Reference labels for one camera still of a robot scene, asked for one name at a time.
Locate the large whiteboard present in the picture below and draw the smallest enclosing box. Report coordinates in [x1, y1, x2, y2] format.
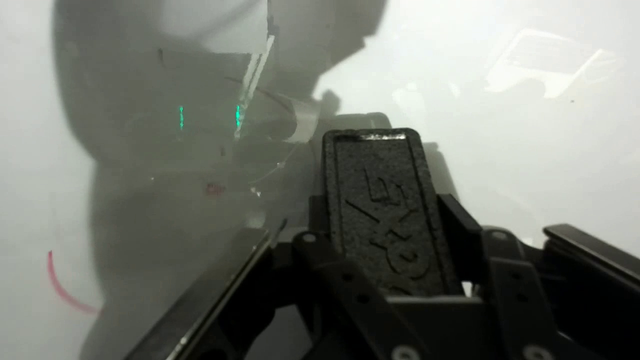
[0, 0, 640, 360]

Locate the black board duster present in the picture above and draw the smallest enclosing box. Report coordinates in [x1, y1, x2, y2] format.
[322, 126, 464, 300]

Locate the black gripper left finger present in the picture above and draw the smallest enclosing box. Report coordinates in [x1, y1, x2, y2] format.
[126, 218, 428, 360]

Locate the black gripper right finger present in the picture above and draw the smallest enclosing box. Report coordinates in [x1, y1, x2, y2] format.
[435, 194, 640, 360]

